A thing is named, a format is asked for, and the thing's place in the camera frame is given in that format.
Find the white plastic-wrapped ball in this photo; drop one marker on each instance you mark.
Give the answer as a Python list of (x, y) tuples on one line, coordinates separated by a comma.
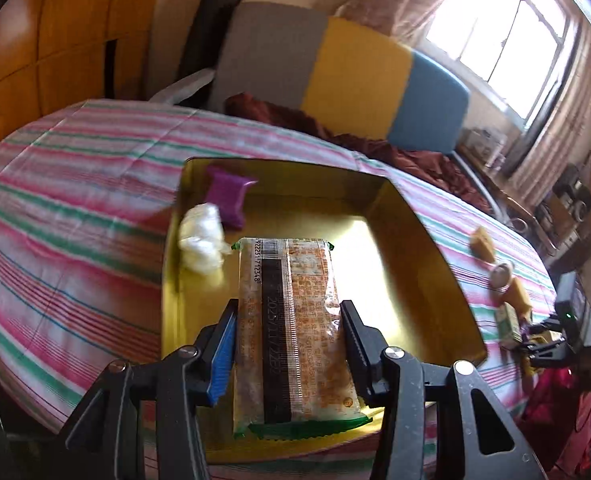
[(200, 240)]

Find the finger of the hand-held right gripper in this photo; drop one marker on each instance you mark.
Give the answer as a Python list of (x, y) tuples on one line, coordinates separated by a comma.
[(543, 336), (548, 359)]

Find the small tape roll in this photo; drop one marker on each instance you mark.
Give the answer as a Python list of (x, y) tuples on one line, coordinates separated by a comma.
[(501, 276)]

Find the maroon blanket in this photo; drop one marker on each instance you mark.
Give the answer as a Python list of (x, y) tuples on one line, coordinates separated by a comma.
[(415, 160)]

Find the wooden wardrobe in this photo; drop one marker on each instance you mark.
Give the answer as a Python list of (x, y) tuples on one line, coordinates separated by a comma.
[(50, 35)]

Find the purple snack packet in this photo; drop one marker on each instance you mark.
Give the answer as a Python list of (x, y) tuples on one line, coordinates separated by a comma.
[(228, 195)]

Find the orange cracker packet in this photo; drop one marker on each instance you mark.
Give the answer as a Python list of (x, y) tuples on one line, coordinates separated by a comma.
[(295, 310)]

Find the red cloth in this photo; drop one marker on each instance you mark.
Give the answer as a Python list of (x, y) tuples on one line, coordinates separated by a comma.
[(560, 410)]

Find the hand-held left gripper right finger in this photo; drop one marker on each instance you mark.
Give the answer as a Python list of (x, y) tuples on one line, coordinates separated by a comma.
[(358, 355)]

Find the window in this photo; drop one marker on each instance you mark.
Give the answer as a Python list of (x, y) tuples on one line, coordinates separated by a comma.
[(500, 25)]

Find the white cardboard box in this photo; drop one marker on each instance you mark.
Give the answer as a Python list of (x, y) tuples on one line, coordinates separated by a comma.
[(483, 142)]

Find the grey yellow blue headboard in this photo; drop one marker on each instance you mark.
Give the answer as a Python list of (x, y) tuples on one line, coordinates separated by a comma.
[(355, 75)]

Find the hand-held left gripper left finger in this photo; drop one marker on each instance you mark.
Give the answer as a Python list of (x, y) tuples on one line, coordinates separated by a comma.
[(223, 360)]

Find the black stereo set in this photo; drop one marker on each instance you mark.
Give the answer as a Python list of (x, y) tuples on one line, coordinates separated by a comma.
[(573, 200)]

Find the yellow sponge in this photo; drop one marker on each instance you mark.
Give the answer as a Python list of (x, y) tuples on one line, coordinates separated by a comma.
[(518, 296), (483, 244)]

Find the striped bed sheet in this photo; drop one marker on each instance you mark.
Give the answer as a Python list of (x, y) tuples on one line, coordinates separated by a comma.
[(75, 210)]

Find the gold tin box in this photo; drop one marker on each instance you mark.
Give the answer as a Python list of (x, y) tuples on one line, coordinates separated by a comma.
[(400, 270)]

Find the black cushion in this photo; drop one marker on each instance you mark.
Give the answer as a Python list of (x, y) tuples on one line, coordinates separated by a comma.
[(210, 35)]

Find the grey bed frame rail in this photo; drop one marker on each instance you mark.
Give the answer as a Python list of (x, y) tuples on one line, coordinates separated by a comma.
[(475, 180)]

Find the green carton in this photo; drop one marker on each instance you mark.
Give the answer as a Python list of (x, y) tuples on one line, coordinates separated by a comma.
[(509, 325)]

